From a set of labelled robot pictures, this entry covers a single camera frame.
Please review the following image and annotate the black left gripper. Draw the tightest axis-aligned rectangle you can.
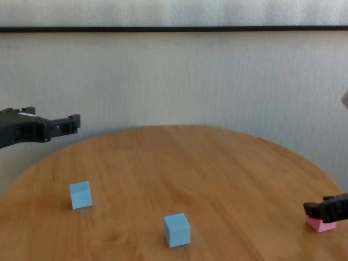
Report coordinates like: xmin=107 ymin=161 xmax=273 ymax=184
xmin=0 ymin=105 xmax=82 ymax=149

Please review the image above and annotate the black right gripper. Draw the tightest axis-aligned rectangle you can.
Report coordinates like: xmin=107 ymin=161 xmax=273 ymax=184
xmin=303 ymin=192 xmax=348 ymax=223

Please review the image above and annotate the pink cube block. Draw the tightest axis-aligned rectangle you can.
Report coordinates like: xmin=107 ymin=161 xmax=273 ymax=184
xmin=306 ymin=214 xmax=336 ymax=233

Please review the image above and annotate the light blue cube block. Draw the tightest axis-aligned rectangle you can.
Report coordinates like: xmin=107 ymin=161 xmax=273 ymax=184
xmin=163 ymin=213 xmax=191 ymax=248
xmin=69 ymin=181 xmax=93 ymax=209

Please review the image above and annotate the black horizontal wall rail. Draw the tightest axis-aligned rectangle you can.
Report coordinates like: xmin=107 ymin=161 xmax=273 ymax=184
xmin=0 ymin=24 xmax=348 ymax=33

